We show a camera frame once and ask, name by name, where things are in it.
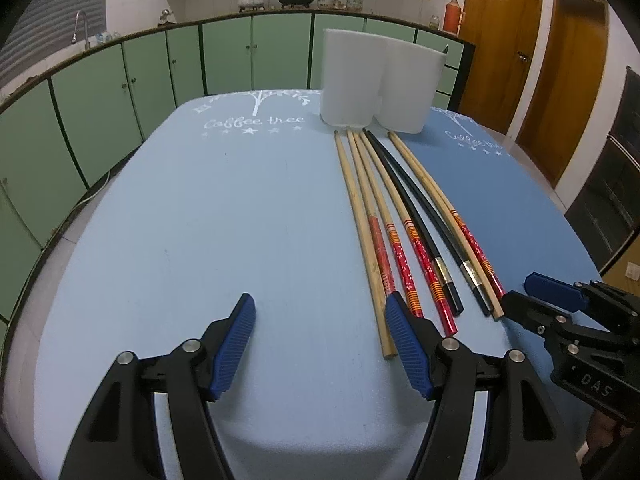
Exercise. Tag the grey window blinds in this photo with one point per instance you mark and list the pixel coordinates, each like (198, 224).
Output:
(50, 10)

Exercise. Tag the wooden chopstick wide red band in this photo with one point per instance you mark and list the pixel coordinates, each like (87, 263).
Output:
(381, 250)

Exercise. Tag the dark blue printed table mat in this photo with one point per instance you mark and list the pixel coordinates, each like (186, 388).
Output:
(525, 210)

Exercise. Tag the plain wooden chopstick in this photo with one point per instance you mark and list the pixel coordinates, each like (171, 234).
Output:
(360, 230)

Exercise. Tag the red floral wooden chopstick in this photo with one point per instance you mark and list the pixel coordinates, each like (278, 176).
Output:
(475, 245)
(425, 265)
(401, 260)

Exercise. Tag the white plastic cup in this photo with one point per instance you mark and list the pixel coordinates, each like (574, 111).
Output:
(350, 80)
(410, 90)

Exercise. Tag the light blue printed table mat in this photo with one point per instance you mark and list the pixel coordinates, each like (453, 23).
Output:
(200, 220)

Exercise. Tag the small figurine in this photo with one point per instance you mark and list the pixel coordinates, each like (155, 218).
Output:
(165, 17)

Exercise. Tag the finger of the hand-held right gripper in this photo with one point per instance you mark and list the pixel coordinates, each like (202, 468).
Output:
(530, 312)
(555, 291)

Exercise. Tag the cardboard box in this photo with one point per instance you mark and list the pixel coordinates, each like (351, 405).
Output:
(627, 270)

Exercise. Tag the wooden door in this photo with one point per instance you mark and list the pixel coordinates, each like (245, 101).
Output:
(500, 35)
(565, 85)

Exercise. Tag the green lower kitchen cabinets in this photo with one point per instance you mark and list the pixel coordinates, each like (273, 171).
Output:
(90, 110)

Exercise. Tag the person's right hand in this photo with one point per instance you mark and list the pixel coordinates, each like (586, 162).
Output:
(607, 435)

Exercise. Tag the white lidded pot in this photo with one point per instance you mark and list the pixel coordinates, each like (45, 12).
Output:
(250, 0)

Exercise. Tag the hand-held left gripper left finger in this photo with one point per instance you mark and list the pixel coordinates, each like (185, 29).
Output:
(235, 345)

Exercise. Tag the red thermos flask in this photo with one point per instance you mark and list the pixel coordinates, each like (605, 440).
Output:
(452, 17)

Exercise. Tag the small lidded glass jar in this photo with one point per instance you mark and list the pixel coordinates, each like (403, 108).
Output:
(434, 22)

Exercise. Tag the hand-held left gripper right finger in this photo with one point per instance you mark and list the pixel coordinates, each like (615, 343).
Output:
(405, 340)

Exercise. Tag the metal sink faucet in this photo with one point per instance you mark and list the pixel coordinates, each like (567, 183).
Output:
(88, 35)

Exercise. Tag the black chopstick gold band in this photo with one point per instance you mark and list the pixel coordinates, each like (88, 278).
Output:
(481, 297)
(452, 295)

